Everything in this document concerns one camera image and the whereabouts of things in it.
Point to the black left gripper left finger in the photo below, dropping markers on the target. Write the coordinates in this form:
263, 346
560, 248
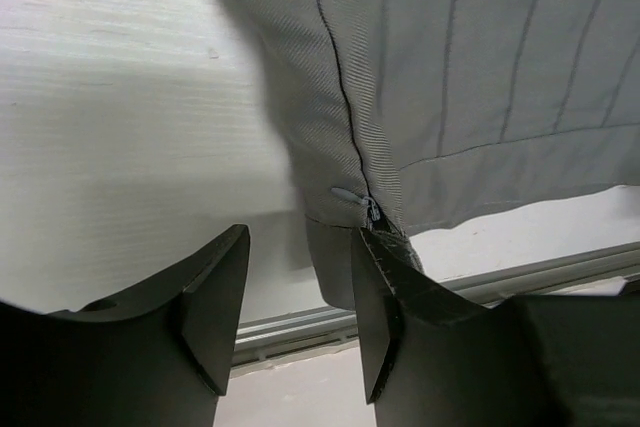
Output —
158, 353

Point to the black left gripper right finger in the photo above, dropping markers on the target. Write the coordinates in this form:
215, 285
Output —
433, 358

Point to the grey pleated skirt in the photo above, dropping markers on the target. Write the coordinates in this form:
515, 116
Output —
403, 116

